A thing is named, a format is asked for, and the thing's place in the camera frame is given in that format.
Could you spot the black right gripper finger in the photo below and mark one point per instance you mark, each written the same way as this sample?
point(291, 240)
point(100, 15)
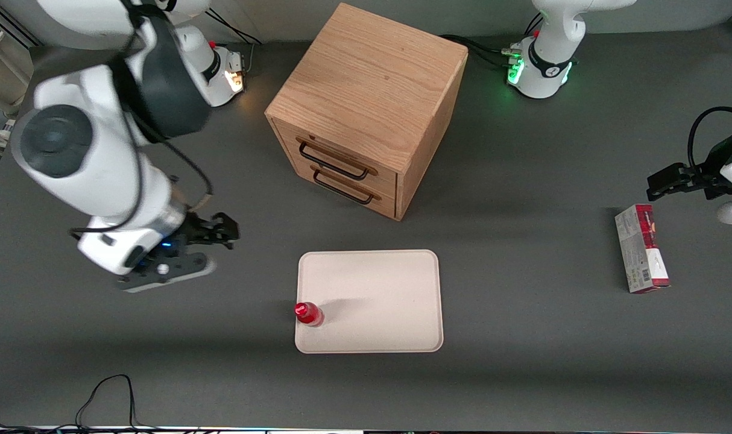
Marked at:
point(224, 226)
point(212, 240)

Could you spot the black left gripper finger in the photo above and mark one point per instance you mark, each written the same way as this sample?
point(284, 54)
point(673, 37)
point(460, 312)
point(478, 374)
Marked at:
point(673, 186)
point(676, 172)

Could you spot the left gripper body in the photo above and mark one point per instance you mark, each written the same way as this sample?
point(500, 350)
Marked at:
point(705, 175)

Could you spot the red coke bottle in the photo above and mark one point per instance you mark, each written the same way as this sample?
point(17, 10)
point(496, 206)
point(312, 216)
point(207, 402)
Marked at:
point(309, 314)

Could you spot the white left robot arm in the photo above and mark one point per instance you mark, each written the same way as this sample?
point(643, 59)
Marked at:
point(547, 54)

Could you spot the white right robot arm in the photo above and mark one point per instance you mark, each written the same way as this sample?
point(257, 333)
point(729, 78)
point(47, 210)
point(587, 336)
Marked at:
point(94, 163)

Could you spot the beige rectangular tray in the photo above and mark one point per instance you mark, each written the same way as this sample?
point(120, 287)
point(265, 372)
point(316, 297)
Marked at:
point(378, 301)

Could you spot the red and white carton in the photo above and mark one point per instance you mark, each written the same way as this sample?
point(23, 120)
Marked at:
point(640, 250)

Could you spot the wooden drawer cabinet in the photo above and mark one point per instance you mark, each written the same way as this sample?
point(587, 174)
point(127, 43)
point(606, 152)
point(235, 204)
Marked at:
point(369, 78)

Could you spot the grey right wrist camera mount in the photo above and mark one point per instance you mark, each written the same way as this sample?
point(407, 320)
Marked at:
point(173, 272)

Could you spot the aluminium frame rail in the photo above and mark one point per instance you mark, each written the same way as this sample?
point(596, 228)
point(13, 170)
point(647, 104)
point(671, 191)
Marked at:
point(13, 24)

